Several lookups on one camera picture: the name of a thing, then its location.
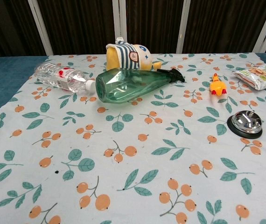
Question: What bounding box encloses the silver call bell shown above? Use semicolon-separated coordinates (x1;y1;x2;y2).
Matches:
226;110;264;140

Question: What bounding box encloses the green plastic spray bottle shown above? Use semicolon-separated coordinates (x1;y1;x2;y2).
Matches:
95;68;186;104

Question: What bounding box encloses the fruit and leaf print tablecloth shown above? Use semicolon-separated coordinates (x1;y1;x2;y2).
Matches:
0;53;266;224

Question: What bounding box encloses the yellow plush toy striped hat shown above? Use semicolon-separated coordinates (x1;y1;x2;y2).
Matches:
105;37;168;71

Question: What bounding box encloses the clear plastic water bottle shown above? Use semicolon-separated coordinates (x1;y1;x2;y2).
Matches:
34;62;97;94

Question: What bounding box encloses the yellow rubber chicken toy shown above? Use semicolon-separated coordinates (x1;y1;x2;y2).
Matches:
209;73;227;96

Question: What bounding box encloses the dark brown curtain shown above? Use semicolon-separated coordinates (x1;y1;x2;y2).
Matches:
0;0;266;59

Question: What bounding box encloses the snack bag with crackers print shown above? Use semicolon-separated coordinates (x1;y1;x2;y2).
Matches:
231;58;266;91

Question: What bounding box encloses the teal blue table cover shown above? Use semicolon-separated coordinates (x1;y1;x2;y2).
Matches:
0;55;49;130

